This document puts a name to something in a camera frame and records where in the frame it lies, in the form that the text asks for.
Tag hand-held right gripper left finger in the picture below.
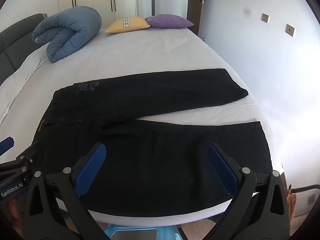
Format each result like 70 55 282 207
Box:
23 142 110 240

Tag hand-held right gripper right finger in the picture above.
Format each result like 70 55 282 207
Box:
207 142 292 240

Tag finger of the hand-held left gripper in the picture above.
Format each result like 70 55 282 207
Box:
0 140 41 180
0 136 15 157

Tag black pants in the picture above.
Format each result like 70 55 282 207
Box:
32 68 273 217

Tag person's left hand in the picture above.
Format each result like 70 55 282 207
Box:
6 197 20 219

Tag brown wooden object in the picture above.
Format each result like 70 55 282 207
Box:
285 184 298 218

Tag white folded cloth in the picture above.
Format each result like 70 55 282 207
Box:
0 52 49 125

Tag blue plastic stool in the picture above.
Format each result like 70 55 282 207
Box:
104 224 182 240

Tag grey padded headboard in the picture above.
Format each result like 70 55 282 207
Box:
0 13 49 87

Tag rolled blue duvet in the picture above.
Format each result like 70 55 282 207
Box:
32 6 102 63

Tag yellow pillow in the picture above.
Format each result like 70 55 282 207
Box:
104 16 151 34

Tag dark brown door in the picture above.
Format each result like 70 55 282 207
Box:
196 0 208 39

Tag purple pillow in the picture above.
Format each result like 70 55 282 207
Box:
145 14 194 29

